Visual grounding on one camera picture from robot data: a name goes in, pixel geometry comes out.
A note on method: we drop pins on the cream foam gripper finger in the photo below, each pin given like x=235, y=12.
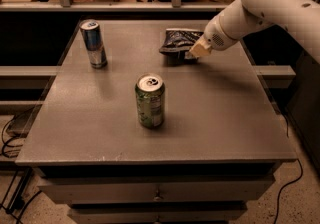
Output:
x=201, y=48

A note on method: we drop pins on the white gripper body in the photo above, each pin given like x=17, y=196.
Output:
x=214, y=35

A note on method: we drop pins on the blue chip bag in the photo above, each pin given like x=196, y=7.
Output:
x=177, y=44

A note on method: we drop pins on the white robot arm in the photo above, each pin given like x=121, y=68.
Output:
x=299, y=18

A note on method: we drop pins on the green soda can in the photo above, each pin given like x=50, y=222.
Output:
x=150, y=100

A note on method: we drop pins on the blue silver energy drink can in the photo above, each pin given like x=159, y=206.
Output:
x=91, y=33

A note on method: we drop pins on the grey drawer cabinet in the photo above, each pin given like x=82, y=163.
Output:
x=144, y=142

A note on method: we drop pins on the upper drawer with knob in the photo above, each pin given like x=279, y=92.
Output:
x=103, y=191

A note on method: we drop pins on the lower drawer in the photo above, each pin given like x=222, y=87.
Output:
x=144, y=216

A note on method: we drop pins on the dark device on floor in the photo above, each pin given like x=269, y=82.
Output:
x=21, y=124

